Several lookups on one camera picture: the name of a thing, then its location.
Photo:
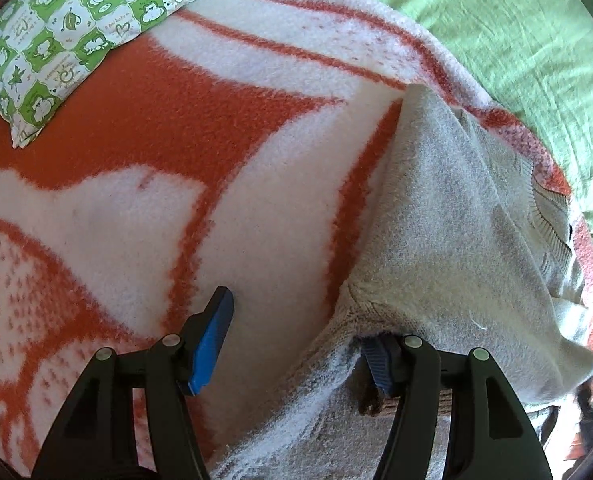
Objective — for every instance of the light green duvet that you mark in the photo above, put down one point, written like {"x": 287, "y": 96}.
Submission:
{"x": 516, "y": 45}

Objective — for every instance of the orange and white blanket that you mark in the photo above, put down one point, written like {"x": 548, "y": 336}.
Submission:
{"x": 126, "y": 125}

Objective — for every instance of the grey knitted sweater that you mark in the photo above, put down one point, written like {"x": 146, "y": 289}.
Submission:
{"x": 441, "y": 240}

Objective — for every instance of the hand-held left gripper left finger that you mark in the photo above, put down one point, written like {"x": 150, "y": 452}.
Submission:
{"x": 210, "y": 347}

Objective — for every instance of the green and white patterned pillow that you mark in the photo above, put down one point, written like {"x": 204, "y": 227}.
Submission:
{"x": 76, "y": 25}

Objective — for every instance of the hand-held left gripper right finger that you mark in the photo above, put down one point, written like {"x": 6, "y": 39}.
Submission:
{"x": 378, "y": 367}

